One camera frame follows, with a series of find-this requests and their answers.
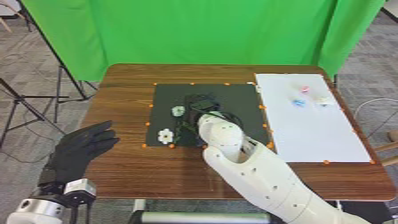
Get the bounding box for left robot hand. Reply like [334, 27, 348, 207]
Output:
[37, 120, 123, 188]

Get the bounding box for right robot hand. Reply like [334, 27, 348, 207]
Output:
[183, 94, 226, 115]

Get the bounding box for white flower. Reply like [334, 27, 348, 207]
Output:
[314, 95, 334, 107]
[156, 128, 178, 145]
[170, 105, 186, 118]

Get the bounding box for dark mat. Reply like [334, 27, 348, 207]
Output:
[142, 83, 274, 147]

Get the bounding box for green sprig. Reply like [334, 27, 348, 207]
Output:
[174, 114, 202, 146]

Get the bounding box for black tripod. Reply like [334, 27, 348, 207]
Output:
[0, 78, 71, 148]

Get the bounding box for white sheet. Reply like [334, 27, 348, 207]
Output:
[254, 73, 375, 164]

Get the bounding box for pale grey bar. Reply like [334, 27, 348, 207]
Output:
[138, 211, 274, 224]

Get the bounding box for black cable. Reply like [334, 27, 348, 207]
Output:
[217, 110, 243, 125]

